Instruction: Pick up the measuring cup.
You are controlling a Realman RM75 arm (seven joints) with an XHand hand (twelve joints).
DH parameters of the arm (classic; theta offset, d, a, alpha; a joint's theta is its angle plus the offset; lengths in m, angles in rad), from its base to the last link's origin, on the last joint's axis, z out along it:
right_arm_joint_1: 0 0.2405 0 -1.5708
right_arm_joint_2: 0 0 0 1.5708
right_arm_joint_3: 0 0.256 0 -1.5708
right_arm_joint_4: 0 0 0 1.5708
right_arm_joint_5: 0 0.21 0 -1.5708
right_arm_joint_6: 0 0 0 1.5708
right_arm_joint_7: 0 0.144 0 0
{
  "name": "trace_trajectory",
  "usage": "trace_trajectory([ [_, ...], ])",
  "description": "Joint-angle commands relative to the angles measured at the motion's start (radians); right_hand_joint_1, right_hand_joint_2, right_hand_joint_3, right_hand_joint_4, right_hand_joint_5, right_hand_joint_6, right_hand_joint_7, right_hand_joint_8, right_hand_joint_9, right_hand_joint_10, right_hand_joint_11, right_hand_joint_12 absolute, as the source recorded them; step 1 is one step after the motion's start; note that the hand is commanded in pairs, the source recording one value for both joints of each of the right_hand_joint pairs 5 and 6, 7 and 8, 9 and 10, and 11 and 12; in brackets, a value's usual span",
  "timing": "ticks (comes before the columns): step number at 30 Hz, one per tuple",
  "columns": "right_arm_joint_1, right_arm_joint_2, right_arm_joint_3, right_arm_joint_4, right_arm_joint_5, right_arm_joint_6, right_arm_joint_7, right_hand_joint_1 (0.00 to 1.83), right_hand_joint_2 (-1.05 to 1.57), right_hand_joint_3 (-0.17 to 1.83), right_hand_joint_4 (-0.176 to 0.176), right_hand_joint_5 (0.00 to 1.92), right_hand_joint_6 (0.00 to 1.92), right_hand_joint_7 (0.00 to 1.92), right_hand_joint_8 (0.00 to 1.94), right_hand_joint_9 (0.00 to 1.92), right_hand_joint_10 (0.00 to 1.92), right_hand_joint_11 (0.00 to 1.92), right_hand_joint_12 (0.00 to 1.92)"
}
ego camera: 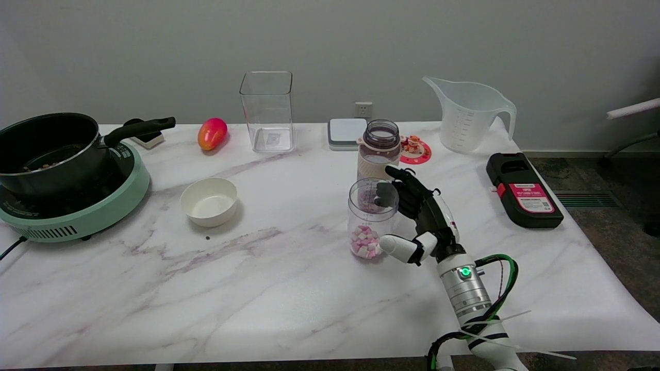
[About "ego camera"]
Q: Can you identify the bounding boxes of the black saucepan with handle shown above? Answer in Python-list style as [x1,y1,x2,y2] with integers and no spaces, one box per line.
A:
[0,112,176,199]

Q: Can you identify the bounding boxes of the grey curved chair leg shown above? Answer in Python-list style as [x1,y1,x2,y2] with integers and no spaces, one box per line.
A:
[601,131,660,160]

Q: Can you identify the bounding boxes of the large translucent measuring jug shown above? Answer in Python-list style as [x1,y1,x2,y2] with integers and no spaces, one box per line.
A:
[422,76,517,154]

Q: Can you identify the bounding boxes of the clear bottle with beige sleeve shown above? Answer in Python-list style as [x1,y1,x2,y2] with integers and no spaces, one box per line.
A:
[356,119,402,187]

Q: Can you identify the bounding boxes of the black cooker power cord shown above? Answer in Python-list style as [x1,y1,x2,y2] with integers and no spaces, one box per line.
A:
[0,236,26,261]

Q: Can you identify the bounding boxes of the red orange toy mango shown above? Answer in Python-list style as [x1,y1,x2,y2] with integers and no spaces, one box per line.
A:
[197,117,228,151]

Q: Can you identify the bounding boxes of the white tube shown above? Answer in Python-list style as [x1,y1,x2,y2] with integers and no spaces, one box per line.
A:
[606,98,660,120]

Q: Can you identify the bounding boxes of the clear square plastic container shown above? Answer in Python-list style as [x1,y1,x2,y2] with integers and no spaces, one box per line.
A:
[239,71,296,154]

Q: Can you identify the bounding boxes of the black case with red label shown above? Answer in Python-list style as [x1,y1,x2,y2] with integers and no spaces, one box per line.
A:
[486,152,564,229]

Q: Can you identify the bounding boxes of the red round coaster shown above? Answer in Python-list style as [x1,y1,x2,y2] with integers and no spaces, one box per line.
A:
[400,135,432,165]

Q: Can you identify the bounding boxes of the white round bowl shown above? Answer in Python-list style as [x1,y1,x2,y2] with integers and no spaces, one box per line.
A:
[179,177,238,228]

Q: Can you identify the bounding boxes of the small black white device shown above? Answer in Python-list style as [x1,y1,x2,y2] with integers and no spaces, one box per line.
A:
[124,119,166,150]

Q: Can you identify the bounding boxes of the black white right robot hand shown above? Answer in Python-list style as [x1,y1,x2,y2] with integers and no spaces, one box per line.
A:
[375,165,465,266]

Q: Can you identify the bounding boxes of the white grey kitchen scale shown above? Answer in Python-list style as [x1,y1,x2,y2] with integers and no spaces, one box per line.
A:
[327,118,369,151]

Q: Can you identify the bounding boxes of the green induction cooker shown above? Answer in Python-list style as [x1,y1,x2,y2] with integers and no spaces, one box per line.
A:
[0,140,151,243]

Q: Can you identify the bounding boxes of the small clear measuring cup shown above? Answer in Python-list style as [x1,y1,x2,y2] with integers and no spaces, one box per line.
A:
[348,178,400,261]

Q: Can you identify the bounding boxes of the pink white marshmallow pieces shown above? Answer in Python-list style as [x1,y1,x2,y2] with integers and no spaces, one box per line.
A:
[351,225,385,259]

